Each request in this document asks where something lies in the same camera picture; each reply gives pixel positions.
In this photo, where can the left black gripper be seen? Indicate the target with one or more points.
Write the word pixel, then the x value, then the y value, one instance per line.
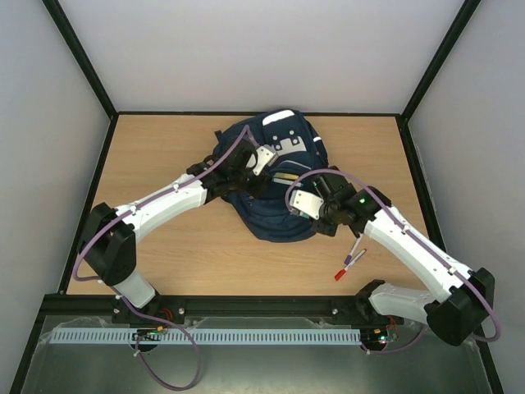
pixel 257 192

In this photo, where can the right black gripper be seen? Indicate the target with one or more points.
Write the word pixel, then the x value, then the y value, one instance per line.
pixel 321 219

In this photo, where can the navy blue student backpack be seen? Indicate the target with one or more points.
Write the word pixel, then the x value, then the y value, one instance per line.
pixel 299 149

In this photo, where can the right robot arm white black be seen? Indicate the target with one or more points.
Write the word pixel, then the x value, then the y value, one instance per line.
pixel 456 299

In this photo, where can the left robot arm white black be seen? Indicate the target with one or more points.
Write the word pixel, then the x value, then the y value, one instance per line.
pixel 108 243

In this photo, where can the purple capped white marker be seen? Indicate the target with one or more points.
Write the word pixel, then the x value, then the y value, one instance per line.
pixel 351 253

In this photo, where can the red capped white marker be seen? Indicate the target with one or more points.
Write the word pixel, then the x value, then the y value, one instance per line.
pixel 350 264

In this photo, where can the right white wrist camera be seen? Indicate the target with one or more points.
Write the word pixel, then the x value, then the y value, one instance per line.
pixel 306 202

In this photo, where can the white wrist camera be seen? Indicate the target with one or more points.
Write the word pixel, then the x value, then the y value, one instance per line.
pixel 265 157
pixel 306 202

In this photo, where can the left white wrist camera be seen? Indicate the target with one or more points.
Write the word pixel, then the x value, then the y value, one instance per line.
pixel 265 157

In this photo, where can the black enclosure frame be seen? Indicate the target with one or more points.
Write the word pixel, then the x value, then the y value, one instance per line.
pixel 67 31

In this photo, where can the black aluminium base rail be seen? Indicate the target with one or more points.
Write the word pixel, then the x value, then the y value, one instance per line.
pixel 339 310

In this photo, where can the light blue slotted cable duct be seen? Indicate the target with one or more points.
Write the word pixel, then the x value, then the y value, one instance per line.
pixel 207 336

